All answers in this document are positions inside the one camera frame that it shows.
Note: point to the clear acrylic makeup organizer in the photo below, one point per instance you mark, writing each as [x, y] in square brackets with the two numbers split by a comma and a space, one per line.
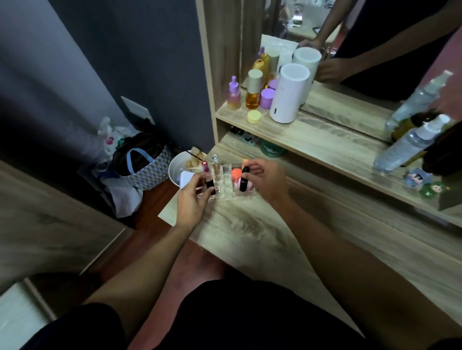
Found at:
[226, 184]

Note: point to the printed white plastic bag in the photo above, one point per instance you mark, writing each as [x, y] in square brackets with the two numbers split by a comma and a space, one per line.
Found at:
[112, 139]

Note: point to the small blue figurine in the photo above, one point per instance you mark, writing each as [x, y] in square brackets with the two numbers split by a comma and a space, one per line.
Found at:
[416, 178]

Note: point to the person's left hand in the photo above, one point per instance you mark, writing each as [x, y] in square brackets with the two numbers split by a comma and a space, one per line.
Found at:
[189, 205]

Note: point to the person's left thumb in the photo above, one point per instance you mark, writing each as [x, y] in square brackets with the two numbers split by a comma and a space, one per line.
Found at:
[208, 193]

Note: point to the person's left forearm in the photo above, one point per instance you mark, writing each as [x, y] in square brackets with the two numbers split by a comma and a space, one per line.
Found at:
[144, 274]

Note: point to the amber bottle with beige cap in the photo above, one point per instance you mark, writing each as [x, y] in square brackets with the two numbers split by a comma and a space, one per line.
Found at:
[253, 92]

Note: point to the person's right forearm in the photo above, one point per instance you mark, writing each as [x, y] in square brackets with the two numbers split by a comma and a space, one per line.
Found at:
[361, 281]

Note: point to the purple dropper bottle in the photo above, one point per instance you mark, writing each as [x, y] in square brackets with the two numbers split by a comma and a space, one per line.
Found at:
[234, 95]

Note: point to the small green figurine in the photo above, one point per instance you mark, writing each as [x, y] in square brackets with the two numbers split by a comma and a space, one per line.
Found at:
[432, 190]

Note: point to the white round bowl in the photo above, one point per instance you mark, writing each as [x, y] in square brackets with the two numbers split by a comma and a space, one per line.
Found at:
[177, 167]

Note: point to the wooden vanity table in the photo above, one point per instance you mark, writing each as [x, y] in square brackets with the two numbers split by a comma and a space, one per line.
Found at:
[325, 144]

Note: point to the purple cosmetic jar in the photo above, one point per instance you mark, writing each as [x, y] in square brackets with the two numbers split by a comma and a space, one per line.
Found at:
[267, 98]

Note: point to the beige hair clip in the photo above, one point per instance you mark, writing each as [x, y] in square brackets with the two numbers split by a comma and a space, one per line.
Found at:
[195, 158]

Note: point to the black lipstick tube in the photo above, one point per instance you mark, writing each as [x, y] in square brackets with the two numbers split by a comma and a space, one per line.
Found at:
[244, 178]

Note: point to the person's right hand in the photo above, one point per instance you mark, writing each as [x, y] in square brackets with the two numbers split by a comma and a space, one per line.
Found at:
[270, 182]

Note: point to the wall mirror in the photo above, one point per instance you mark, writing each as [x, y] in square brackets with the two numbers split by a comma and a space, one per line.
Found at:
[361, 108]

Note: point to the small yellow jar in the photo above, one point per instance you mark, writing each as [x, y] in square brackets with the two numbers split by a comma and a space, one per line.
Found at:
[254, 116]

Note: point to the person's right thumb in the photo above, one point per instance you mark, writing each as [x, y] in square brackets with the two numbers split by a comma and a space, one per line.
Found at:
[254, 181]

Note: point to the orange capped lipstick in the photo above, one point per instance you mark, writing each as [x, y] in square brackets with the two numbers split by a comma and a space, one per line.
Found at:
[236, 175]

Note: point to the wooden bed frame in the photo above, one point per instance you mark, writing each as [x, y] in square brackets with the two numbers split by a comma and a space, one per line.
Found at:
[47, 223]

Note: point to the person's black shorts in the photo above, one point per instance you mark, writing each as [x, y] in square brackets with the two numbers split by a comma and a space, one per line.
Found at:
[234, 317]

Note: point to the small white card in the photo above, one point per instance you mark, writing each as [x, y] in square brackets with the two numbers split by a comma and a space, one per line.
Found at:
[186, 179]

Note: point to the dark glass bottle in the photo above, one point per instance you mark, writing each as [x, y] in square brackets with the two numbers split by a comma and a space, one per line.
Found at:
[444, 153]

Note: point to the clear lipstick with silver top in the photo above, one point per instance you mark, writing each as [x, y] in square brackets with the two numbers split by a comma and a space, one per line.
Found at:
[216, 166]

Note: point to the flat black packet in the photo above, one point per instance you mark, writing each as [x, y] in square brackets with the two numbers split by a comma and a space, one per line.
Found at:
[244, 136]

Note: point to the white cylindrical humidifier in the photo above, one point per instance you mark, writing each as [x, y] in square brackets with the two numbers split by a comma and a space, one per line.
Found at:
[288, 93]

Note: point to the clear spray bottle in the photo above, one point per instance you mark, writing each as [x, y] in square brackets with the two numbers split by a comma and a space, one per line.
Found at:
[408, 146]

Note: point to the green round jar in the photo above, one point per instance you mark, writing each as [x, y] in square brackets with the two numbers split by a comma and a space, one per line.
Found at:
[272, 148]

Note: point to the plain white plastic bag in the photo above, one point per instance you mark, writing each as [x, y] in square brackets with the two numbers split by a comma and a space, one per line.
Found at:
[124, 198]

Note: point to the pink lipstick with black base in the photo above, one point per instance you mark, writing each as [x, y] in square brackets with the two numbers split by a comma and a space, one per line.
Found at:
[207, 175]

